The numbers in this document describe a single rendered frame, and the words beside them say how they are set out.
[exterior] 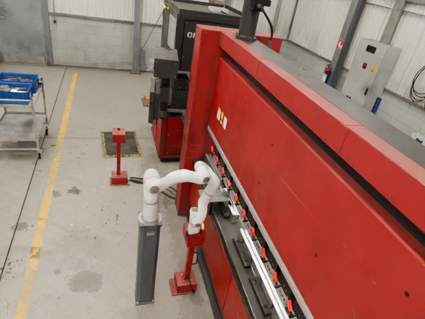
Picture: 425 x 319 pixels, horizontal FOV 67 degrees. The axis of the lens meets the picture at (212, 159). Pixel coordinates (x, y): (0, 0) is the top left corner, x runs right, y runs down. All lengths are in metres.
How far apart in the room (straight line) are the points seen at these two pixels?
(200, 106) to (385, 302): 2.58
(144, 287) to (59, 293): 0.82
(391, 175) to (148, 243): 1.98
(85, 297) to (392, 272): 2.73
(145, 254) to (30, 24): 7.47
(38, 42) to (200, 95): 6.60
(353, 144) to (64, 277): 2.98
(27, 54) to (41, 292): 7.03
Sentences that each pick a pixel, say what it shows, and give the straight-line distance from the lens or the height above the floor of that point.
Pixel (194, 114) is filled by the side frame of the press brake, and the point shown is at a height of 1.43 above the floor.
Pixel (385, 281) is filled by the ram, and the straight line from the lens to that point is 1.49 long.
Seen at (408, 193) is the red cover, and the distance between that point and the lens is 1.33.
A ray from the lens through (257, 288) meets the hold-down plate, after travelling 2.50.
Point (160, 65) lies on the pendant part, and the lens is 3.43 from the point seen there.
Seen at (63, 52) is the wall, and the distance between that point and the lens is 9.52.
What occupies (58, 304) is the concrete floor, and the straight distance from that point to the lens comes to 3.49.
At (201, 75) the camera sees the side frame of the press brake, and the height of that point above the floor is 1.86.
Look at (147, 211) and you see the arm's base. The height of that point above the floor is 1.11.
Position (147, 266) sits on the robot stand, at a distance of 3.00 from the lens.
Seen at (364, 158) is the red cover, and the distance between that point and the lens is 1.46.
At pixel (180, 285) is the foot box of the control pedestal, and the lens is 3.39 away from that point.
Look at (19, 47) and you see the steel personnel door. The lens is 9.62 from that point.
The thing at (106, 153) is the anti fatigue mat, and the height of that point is 0.02.
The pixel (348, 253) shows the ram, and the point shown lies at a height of 1.81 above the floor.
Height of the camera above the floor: 2.81
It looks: 30 degrees down
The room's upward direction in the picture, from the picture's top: 10 degrees clockwise
